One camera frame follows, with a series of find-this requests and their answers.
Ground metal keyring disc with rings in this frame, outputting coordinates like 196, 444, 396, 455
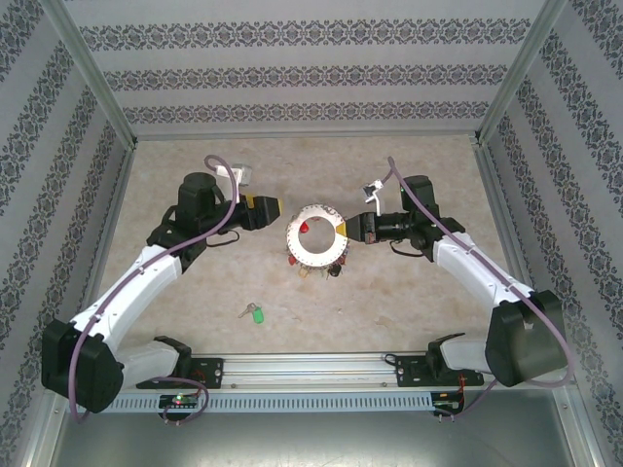
283, 202, 351, 273

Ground left control circuit board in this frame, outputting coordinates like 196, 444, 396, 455
160, 393, 200, 409

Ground grey metal sheet panel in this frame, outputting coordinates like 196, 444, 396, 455
46, 411, 593, 467

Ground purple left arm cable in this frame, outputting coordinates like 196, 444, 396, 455
69, 154, 240, 425

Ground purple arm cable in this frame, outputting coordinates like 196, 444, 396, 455
386, 155, 570, 422
69, 154, 240, 425

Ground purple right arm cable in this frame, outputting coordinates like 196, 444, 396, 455
386, 155, 570, 422

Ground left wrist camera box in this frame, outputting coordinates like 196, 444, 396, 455
216, 162, 255, 189

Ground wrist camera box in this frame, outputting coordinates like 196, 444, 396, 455
362, 178, 386, 205
216, 162, 255, 189

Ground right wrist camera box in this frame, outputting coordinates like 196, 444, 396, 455
362, 178, 386, 205

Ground aluminium side rail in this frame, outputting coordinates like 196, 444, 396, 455
474, 143, 539, 337
67, 145, 136, 341

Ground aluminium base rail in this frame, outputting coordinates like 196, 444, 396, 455
116, 352, 493, 393

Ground aluminium frame post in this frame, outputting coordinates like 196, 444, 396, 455
475, 0, 570, 146
41, 0, 138, 150

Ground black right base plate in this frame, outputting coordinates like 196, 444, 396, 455
394, 354, 486, 389

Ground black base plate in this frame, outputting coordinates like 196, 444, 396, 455
394, 354, 486, 389
137, 357, 226, 390

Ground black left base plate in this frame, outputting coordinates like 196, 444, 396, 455
137, 357, 226, 390

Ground slotted grey cable duct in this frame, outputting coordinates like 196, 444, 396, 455
109, 392, 466, 413

